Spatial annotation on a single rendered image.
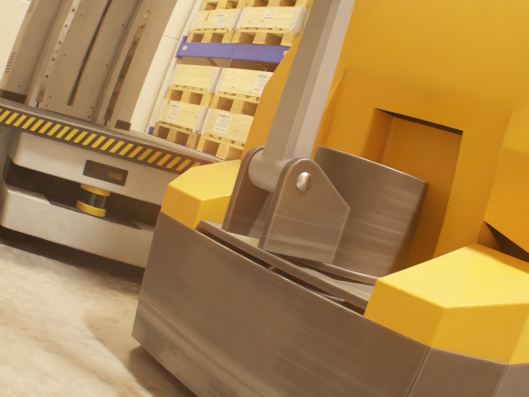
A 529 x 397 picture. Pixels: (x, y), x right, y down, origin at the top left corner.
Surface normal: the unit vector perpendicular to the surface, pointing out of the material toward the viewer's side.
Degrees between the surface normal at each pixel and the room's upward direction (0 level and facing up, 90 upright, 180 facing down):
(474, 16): 74
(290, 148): 90
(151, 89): 90
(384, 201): 90
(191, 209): 90
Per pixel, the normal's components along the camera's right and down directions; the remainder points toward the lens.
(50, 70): 0.49, 0.20
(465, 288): -0.01, -0.96
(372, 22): -0.66, -0.47
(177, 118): -0.78, -0.21
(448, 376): -0.16, 0.00
